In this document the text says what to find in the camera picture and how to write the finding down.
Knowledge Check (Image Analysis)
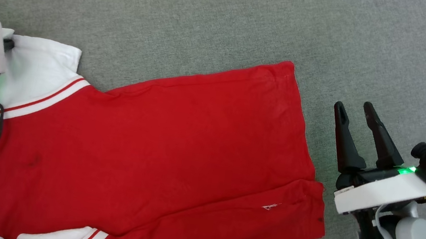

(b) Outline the red white sports shirt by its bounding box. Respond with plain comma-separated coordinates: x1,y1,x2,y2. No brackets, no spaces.
0,26,346,239

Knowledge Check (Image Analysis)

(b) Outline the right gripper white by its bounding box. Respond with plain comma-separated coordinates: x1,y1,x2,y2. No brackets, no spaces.
321,97,426,226

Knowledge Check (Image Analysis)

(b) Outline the grey fabric sofa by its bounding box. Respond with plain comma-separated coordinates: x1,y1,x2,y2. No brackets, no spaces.
0,0,426,239

